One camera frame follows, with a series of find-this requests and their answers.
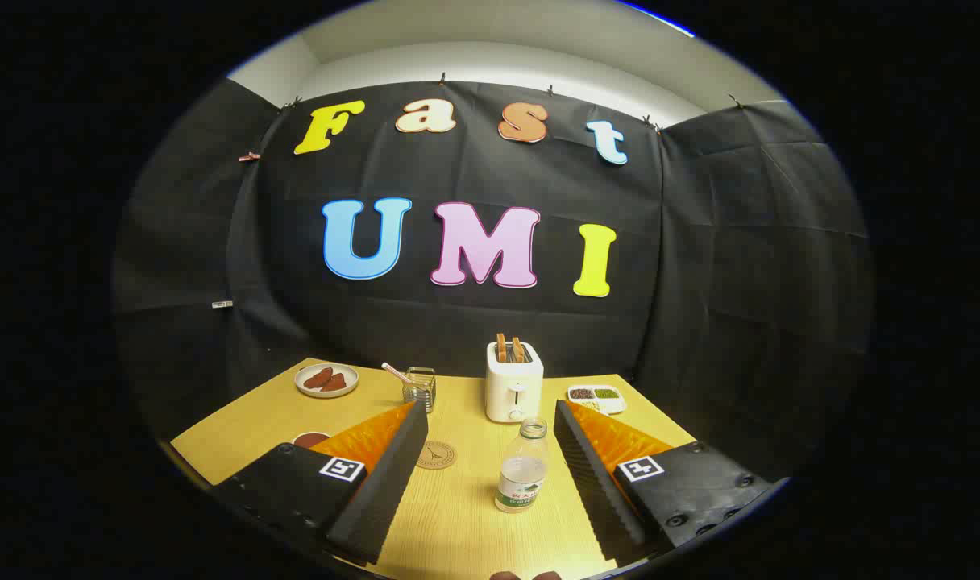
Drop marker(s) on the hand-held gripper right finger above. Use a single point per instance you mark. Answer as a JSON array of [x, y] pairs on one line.
[[595, 483]]

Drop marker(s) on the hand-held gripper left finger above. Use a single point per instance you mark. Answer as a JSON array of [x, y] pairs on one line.
[[381, 491]]

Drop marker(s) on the round cork coaster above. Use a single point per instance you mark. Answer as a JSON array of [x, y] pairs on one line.
[[436, 455]]

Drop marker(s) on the clear plastic juice bottle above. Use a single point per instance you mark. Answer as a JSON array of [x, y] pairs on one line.
[[522, 477]]

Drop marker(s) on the white divided dish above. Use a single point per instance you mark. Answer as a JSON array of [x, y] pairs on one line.
[[596, 398]]

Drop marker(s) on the wooden table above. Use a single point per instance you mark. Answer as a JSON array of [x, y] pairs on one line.
[[466, 524]]

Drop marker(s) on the brown food piece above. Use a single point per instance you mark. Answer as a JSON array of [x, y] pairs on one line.
[[335, 383], [317, 377]]

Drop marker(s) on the pink straw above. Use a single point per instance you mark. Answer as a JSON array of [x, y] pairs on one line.
[[395, 372]]

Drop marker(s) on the white toaster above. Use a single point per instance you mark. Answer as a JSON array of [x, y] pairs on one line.
[[512, 391]]

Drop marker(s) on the white round plate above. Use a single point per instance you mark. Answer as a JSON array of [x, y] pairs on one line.
[[306, 388]]

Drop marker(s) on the toast slice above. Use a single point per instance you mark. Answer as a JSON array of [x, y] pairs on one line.
[[519, 350], [501, 348]]

